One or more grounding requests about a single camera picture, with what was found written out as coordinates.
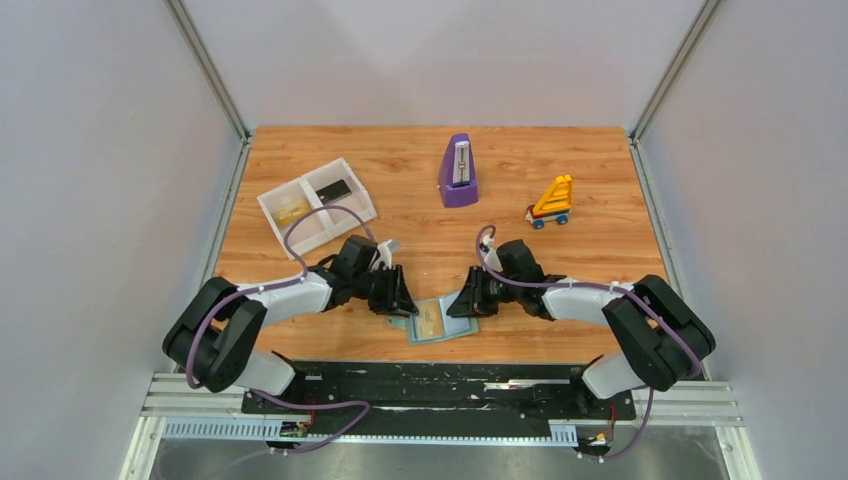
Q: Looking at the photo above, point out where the yellow toy car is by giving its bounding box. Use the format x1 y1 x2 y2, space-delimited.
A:
525 175 573 229

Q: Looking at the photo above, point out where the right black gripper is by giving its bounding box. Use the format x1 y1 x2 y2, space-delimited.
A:
447 266 522 319

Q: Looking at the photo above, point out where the green card holder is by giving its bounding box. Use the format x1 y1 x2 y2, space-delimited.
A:
386 292 479 345

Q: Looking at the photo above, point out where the white two-compartment tray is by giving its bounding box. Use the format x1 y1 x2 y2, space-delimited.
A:
257 157 377 258

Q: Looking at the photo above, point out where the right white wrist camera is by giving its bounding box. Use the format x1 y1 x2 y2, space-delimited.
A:
480 245 502 272

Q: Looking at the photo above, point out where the aluminium slotted rail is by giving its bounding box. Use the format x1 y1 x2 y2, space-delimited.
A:
141 374 578 447

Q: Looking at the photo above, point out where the purple metronome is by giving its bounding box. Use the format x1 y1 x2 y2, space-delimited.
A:
438 133 479 208

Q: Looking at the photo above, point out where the black card in tray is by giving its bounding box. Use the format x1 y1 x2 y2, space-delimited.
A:
316 179 353 205

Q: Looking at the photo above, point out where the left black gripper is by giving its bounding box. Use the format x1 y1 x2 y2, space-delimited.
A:
352 264 420 318

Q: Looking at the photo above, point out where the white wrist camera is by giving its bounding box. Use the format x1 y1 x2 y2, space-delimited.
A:
372 239 400 270
480 245 502 272

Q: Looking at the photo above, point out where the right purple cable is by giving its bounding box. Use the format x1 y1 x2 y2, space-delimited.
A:
475 225 705 462

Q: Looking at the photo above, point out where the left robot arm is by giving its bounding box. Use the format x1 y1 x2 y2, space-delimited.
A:
162 235 418 413

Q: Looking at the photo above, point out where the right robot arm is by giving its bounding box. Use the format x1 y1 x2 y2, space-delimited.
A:
445 236 716 418

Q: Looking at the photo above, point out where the gold card in tray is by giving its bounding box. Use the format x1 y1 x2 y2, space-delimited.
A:
272 198 312 228

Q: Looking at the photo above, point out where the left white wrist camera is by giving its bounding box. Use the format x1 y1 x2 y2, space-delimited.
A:
372 239 400 270

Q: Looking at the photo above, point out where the purple cable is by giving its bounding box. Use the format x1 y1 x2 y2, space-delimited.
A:
184 205 379 456
475 225 705 462

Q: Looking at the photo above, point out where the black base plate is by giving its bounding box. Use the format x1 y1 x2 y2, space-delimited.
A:
283 361 637 429

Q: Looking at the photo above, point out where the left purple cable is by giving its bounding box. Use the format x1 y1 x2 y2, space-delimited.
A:
184 205 379 456

